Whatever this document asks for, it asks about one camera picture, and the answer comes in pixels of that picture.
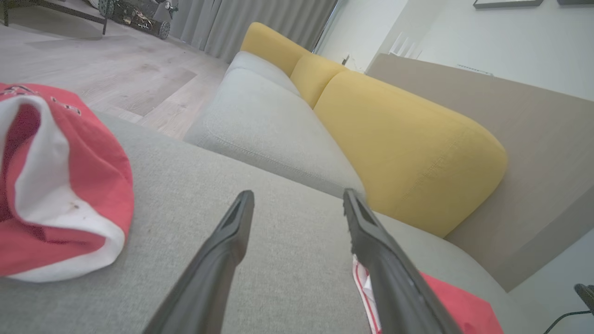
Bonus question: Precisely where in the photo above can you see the taupe sofa backrest panel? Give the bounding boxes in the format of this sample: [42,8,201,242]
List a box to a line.
[366,52,594,293]

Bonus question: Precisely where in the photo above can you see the black floor cable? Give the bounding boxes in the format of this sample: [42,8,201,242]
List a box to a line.
[543,283,594,334]

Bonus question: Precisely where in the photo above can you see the red shorts with white hem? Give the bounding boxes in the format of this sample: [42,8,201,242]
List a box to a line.
[0,83,136,283]

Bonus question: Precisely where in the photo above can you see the dark metal bench frame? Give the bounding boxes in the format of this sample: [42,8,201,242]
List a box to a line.
[0,0,110,36]

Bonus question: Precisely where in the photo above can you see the white ribbed radiator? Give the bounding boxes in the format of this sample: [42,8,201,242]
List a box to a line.
[389,32,424,60]

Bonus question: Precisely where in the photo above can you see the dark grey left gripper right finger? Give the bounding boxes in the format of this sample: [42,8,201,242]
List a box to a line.
[342,188,463,334]

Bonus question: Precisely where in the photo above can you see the dark wheeled toy vehicle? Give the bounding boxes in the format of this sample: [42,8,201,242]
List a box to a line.
[95,0,180,41]

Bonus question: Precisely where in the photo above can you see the small yellow sofa back cushion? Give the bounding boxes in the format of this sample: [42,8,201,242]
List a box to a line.
[240,22,313,78]
[289,52,348,110]

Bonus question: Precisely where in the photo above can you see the grey curtain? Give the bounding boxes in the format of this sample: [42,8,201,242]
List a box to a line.
[169,0,340,64]

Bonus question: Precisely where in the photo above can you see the large yellow sofa back cushion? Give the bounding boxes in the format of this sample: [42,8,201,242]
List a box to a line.
[313,70,508,238]

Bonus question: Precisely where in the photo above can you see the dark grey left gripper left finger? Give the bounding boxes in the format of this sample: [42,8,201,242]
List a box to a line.
[142,190,255,334]

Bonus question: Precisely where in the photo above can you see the shiny metal pole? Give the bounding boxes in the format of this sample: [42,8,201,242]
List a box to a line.
[315,0,347,53]

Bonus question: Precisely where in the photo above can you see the white wall vent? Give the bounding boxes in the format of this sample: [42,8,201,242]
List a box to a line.
[457,64,494,77]

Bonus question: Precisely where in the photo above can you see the large grey sofa seat cushion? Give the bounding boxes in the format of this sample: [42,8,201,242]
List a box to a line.
[0,111,534,334]

